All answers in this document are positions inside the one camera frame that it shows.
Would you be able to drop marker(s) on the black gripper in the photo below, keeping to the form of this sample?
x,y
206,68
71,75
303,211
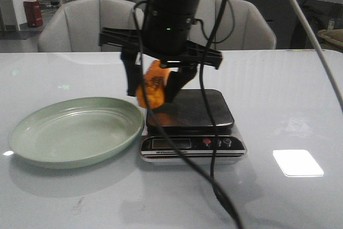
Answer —
x,y
163,36

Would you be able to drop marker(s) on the pale green plate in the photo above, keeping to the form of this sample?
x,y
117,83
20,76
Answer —
x,y
76,133

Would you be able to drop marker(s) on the red waste bin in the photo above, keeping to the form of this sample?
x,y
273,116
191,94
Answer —
x,y
33,13

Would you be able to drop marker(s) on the right grey upholstered chair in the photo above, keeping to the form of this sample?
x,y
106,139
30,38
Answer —
x,y
242,26

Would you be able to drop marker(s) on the black silver kitchen scale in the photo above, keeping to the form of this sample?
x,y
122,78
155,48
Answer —
x,y
188,125

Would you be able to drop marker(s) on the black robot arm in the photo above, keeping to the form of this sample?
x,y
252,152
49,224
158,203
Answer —
x,y
171,6

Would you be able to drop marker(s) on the orange corn cob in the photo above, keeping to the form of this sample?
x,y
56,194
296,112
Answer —
x,y
155,83

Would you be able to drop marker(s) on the left grey upholstered chair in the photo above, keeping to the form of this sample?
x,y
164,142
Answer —
x,y
76,26

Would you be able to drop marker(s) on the grey upholstered chair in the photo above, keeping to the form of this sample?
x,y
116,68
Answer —
x,y
242,26
76,26

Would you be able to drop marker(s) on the dark side table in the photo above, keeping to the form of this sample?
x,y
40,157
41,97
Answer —
x,y
325,20

